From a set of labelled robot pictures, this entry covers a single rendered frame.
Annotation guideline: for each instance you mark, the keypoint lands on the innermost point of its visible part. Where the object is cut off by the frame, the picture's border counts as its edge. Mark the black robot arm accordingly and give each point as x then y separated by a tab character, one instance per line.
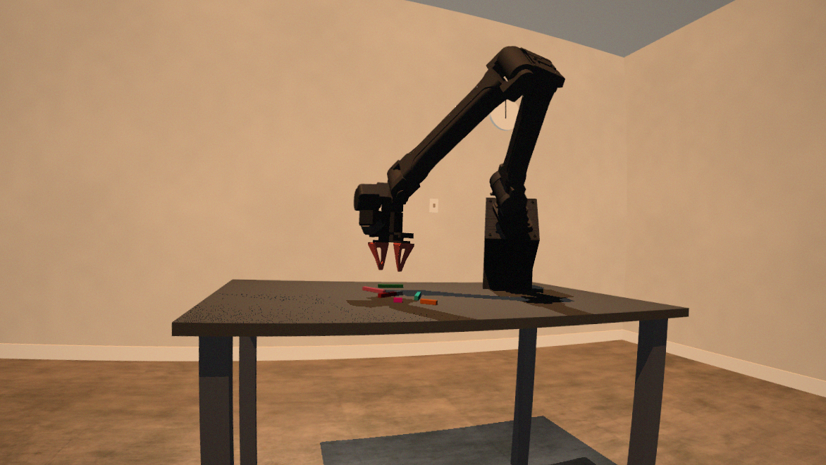
523	70

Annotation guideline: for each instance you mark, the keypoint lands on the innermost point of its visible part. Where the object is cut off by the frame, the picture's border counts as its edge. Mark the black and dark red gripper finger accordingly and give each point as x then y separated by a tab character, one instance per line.
398	249
384	248

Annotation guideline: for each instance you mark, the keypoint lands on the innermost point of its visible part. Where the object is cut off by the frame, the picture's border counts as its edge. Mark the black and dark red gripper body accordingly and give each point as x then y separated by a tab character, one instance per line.
396	237

